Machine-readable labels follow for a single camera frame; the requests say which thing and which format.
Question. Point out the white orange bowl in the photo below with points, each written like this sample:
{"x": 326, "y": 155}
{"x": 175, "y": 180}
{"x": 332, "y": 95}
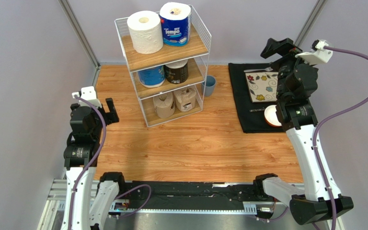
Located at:
{"x": 271, "y": 117}

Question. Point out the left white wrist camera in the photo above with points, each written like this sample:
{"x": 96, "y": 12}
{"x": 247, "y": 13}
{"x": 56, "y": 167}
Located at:
{"x": 89, "y": 94}

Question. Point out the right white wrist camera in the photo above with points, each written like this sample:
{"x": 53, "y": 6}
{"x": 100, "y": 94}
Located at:
{"x": 318, "y": 54}

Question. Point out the white wire wooden shelf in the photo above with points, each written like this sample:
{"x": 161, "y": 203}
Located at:
{"x": 196, "y": 52}

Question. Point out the blue plastic cup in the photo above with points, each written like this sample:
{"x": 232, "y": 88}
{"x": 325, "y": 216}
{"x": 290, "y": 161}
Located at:
{"x": 208, "y": 85}

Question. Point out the floral square plate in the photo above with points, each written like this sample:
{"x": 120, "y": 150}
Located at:
{"x": 262, "y": 86}

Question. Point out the brown paper roll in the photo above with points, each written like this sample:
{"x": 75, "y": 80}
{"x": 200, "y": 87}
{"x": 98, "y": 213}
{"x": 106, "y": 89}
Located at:
{"x": 185, "y": 99}
{"x": 164, "y": 105}

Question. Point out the brown paper roll front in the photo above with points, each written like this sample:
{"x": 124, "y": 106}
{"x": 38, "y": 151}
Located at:
{"x": 185, "y": 99}

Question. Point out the silver knife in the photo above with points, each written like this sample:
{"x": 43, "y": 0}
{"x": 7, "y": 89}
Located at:
{"x": 257, "y": 110}

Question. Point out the blue patterned roll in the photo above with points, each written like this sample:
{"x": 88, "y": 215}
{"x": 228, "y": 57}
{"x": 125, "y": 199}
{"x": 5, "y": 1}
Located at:
{"x": 153, "y": 77}

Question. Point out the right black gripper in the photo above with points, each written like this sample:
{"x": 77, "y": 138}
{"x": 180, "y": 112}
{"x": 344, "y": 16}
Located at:
{"x": 281, "y": 52}

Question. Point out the black paper roll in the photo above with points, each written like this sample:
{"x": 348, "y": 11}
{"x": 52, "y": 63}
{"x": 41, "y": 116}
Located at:
{"x": 176, "y": 72}

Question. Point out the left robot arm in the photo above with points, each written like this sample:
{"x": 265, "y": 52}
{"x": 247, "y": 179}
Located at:
{"x": 82, "y": 211}

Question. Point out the blue white roll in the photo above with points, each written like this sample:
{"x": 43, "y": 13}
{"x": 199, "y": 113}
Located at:
{"x": 175, "y": 23}

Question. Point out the plain white paper roll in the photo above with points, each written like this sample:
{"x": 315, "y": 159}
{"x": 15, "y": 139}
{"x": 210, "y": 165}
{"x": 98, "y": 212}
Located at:
{"x": 145, "y": 32}

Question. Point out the silver fork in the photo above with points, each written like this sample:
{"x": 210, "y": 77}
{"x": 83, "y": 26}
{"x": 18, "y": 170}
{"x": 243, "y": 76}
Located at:
{"x": 268, "y": 69}

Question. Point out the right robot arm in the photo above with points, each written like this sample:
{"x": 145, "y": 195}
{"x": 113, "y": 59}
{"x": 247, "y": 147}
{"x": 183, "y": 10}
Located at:
{"x": 321, "y": 198}

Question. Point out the black cloth placemat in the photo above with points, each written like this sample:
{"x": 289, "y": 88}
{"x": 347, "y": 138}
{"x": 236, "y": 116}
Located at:
{"x": 250, "y": 122}

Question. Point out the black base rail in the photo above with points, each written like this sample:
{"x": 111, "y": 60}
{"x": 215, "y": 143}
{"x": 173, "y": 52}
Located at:
{"x": 191, "y": 195}

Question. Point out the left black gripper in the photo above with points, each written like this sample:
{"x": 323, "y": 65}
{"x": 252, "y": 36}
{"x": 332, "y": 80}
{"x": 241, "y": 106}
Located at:
{"x": 110, "y": 117}

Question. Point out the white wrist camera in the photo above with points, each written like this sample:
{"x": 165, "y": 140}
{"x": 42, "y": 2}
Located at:
{"x": 89, "y": 94}
{"x": 318, "y": 54}

